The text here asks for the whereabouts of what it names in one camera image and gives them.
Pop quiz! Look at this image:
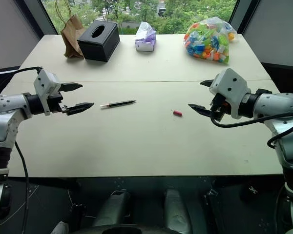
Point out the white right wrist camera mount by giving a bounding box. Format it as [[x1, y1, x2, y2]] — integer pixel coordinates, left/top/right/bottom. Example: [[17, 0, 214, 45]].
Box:
[[209, 68, 251, 115]]

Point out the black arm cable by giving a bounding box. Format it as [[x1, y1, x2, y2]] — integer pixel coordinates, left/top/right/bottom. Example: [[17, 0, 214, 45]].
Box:
[[0, 66, 44, 77], [209, 111, 293, 149]]

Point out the purple white tissue pack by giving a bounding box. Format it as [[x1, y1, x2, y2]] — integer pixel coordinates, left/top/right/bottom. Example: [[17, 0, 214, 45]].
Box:
[[134, 21, 157, 52]]

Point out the clear bag of colourful blocks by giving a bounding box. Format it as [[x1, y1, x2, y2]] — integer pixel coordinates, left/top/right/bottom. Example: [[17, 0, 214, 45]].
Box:
[[183, 16, 238, 65]]

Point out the thin black hanging cable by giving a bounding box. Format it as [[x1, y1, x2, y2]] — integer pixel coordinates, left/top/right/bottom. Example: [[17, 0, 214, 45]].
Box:
[[14, 141, 30, 234]]

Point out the black pen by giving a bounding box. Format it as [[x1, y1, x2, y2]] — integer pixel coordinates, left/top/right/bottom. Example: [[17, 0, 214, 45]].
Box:
[[100, 99, 137, 110]]

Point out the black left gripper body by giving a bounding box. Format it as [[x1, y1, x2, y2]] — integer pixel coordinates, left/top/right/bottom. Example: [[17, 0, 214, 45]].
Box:
[[47, 84, 69, 115]]

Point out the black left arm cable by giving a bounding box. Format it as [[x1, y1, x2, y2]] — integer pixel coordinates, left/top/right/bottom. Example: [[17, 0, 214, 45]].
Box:
[[0, 66, 44, 77]]

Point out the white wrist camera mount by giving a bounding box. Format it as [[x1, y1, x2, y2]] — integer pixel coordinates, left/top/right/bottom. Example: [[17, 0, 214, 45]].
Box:
[[209, 68, 251, 115], [33, 69, 62, 117]]

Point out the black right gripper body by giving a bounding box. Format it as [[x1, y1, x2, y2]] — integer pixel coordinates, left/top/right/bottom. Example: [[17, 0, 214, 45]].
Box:
[[210, 92, 231, 121]]

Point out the brown paper bag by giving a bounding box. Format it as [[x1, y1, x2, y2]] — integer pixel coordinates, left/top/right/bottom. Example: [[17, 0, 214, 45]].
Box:
[[54, 0, 86, 59]]

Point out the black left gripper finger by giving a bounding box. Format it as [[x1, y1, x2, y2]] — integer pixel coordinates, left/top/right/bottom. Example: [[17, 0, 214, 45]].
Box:
[[61, 82, 84, 93], [64, 102, 95, 116]]

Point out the black tissue box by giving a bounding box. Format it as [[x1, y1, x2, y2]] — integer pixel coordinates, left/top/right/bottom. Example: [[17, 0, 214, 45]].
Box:
[[77, 19, 121, 62]]

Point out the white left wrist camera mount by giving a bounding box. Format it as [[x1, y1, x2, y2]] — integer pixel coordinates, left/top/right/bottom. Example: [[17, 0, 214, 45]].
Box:
[[33, 69, 62, 117]]

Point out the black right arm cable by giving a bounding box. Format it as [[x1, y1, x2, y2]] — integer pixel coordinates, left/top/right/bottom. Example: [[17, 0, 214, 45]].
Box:
[[209, 111, 293, 149]]

